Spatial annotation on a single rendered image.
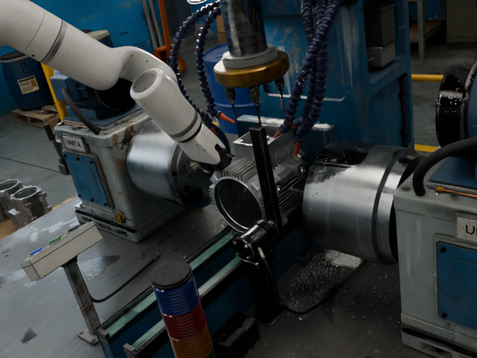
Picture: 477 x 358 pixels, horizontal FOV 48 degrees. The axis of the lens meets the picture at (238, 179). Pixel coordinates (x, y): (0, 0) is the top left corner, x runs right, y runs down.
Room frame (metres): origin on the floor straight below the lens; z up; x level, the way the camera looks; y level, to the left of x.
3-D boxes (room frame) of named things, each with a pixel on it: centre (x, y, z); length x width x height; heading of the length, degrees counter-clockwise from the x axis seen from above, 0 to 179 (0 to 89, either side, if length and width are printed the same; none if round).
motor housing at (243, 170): (1.22, -0.05, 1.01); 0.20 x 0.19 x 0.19; 135
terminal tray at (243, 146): (1.25, -0.08, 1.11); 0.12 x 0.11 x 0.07; 135
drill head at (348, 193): (0.98, -0.29, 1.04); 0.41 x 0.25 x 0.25; 44
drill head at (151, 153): (1.48, 0.19, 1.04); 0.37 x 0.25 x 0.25; 44
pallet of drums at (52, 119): (6.18, 1.67, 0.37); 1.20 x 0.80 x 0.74; 131
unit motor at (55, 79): (1.65, 0.41, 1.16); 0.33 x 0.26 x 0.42; 44
